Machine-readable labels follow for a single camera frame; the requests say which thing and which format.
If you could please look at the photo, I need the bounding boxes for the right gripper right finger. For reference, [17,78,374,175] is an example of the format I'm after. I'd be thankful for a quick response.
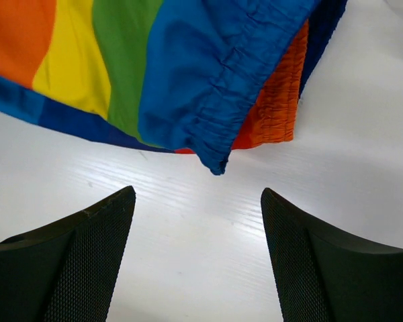
[261,188,403,321]

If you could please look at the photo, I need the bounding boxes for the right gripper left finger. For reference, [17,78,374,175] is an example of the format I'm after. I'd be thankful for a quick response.
[0,186,136,321]

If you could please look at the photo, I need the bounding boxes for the rainbow striped shorts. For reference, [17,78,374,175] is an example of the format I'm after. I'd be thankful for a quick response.
[0,1,347,175]

